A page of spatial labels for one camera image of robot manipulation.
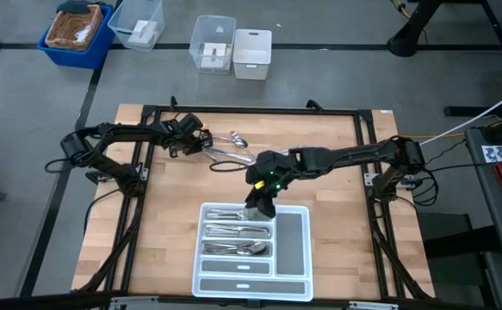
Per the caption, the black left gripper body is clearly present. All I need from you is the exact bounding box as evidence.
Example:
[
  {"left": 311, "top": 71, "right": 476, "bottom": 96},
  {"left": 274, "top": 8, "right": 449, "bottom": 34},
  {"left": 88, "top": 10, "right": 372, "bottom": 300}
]
[{"left": 160, "top": 112, "right": 214, "bottom": 159}]

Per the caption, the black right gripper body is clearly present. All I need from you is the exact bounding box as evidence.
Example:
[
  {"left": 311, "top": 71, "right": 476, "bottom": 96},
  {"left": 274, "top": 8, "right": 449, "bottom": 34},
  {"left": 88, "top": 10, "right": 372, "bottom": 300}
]
[{"left": 245, "top": 150, "right": 299, "bottom": 198}]

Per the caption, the silver spoon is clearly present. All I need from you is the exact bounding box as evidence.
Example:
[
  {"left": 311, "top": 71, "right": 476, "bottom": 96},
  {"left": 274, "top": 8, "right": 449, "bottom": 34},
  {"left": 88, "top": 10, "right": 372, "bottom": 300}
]
[
  {"left": 209, "top": 242, "right": 270, "bottom": 256},
  {"left": 213, "top": 131, "right": 250, "bottom": 150},
  {"left": 230, "top": 130, "right": 256, "bottom": 163},
  {"left": 205, "top": 240, "right": 268, "bottom": 253},
  {"left": 209, "top": 245, "right": 270, "bottom": 257},
  {"left": 201, "top": 241, "right": 256, "bottom": 255}
]

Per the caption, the white cutlery organizer tray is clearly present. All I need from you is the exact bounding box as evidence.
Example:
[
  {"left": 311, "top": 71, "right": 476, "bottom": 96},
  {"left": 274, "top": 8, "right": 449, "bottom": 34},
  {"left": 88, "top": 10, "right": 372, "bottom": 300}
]
[{"left": 191, "top": 201, "right": 314, "bottom": 302}]

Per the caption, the white cardboard box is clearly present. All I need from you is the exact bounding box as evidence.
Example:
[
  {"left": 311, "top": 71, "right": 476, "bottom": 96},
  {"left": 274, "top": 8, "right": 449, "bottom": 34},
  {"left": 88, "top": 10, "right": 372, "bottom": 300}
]
[
  {"left": 201, "top": 41, "right": 229, "bottom": 70},
  {"left": 127, "top": 20, "right": 158, "bottom": 46}
]

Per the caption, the white plastic storage bin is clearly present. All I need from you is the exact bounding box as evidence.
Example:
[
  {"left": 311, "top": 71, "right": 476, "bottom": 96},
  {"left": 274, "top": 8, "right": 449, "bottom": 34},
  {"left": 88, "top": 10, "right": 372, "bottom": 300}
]
[{"left": 232, "top": 28, "right": 273, "bottom": 81}]

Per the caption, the clear plastic storage bin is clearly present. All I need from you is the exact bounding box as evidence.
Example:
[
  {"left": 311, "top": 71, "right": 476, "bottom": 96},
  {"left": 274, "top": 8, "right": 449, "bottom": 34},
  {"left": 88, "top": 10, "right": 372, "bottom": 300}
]
[
  {"left": 107, "top": 0, "right": 166, "bottom": 53},
  {"left": 189, "top": 15, "right": 238, "bottom": 76}
]

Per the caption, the blue plastic bin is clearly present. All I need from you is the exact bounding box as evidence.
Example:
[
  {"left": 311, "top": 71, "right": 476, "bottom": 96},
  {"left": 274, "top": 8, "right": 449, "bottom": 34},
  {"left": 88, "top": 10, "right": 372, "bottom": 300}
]
[{"left": 37, "top": 3, "right": 116, "bottom": 70}]

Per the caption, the white crumpled paper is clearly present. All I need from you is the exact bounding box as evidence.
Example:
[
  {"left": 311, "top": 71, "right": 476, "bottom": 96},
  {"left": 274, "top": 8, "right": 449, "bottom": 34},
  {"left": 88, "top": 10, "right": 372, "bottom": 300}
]
[{"left": 74, "top": 24, "right": 93, "bottom": 43}]

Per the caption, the brown wicker basket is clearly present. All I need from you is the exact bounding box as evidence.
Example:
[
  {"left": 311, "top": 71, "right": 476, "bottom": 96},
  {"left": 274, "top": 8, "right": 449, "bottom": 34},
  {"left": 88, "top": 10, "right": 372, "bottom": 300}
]
[{"left": 44, "top": 3, "right": 104, "bottom": 52}]

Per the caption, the black cloth bundle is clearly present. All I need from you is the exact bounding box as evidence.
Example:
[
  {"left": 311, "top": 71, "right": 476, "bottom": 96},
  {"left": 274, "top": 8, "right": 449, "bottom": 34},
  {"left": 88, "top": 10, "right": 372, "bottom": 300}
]
[{"left": 56, "top": 0, "right": 91, "bottom": 15}]

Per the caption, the black floor bar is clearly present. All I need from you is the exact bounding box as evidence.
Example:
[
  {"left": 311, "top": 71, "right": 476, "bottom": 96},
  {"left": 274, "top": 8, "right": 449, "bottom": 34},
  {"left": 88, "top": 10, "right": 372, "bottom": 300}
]
[{"left": 443, "top": 105, "right": 502, "bottom": 118}]

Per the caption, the black metal crossbar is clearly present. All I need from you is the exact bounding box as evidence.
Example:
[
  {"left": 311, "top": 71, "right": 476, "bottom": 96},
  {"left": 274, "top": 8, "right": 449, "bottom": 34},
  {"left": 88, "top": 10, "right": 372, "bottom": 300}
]
[{"left": 0, "top": 290, "right": 462, "bottom": 310}]

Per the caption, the dark grey side table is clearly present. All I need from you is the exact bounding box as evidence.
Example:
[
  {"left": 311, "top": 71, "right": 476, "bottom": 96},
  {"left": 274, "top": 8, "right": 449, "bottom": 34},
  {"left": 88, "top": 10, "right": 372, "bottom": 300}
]
[{"left": 463, "top": 115, "right": 502, "bottom": 262}]

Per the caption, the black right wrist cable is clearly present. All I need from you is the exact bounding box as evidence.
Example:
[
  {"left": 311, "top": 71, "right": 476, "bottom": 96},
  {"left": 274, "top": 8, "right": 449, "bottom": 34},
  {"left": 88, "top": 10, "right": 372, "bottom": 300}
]
[{"left": 209, "top": 159, "right": 257, "bottom": 174}]

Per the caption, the black floor cable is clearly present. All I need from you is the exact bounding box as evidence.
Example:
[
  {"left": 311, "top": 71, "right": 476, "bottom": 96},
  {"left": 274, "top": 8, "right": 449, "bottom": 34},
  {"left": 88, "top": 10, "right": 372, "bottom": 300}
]
[{"left": 82, "top": 188, "right": 125, "bottom": 236}]

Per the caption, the silver metal bracket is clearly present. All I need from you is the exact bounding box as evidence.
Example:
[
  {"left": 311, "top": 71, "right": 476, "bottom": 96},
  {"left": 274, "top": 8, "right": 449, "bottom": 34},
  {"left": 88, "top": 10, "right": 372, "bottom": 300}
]
[
  {"left": 348, "top": 301, "right": 400, "bottom": 310},
  {"left": 108, "top": 295, "right": 160, "bottom": 310}
]

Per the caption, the black looped cable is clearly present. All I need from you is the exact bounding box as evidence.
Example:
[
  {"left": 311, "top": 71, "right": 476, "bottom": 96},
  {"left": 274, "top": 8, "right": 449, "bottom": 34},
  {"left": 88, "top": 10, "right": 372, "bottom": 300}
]
[{"left": 405, "top": 171, "right": 440, "bottom": 208}]

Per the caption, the black desk leg frame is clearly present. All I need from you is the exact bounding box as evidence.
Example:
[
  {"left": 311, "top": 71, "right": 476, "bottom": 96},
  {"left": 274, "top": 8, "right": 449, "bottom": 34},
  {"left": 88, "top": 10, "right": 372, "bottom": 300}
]
[{"left": 386, "top": 0, "right": 502, "bottom": 85}]

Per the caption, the white cable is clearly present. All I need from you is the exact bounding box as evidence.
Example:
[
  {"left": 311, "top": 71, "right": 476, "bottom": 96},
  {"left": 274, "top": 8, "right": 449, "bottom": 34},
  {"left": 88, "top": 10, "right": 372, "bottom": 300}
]
[{"left": 420, "top": 84, "right": 502, "bottom": 146}]

